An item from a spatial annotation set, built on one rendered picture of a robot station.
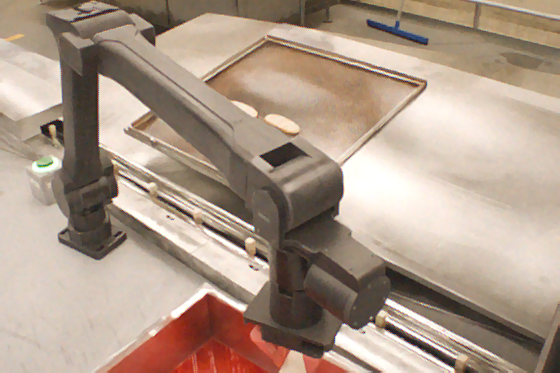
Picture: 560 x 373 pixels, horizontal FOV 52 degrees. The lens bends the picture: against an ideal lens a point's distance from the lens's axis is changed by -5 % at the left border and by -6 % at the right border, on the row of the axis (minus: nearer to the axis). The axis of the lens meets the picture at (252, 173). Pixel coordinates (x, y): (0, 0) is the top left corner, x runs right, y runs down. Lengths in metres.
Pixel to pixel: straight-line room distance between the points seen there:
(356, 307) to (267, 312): 0.15
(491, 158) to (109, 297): 0.76
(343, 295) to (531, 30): 4.26
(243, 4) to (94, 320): 3.07
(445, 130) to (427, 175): 0.15
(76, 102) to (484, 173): 0.75
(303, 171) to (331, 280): 0.10
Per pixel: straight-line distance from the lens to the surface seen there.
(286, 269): 0.58
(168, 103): 0.66
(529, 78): 1.97
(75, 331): 1.04
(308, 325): 0.64
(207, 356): 0.95
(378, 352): 0.90
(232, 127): 0.59
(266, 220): 0.55
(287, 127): 1.30
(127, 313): 1.04
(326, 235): 0.56
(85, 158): 1.03
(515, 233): 1.08
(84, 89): 0.92
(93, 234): 1.16
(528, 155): 1.25
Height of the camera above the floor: 1.54
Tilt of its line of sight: 32 degrees down
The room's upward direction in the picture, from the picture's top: 3 degrees counter-clockwise
